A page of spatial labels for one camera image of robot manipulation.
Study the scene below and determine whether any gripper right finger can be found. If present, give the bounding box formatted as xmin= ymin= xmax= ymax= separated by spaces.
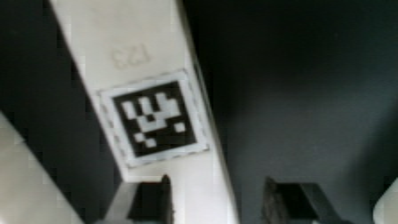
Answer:
xmin=261 ymin=177 xmax=353 ymax=224

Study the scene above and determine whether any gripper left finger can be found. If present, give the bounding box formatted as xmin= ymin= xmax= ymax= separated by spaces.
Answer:
xmin=94 ymin=173 xmax=176 ymax=224

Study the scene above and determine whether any white leg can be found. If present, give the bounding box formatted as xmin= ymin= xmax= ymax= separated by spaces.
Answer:
xmin=49 ymin=0 xmax=240 ymax=224

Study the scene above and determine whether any white desk tabletop tray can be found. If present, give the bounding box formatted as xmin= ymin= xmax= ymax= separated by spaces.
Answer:
xmin=373 ymin=177 xmax=398 ymax=224

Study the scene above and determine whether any white L-shaped fence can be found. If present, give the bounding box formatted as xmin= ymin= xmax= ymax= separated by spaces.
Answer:
xmin=0 ymin=112 xmax=83 ymax=224

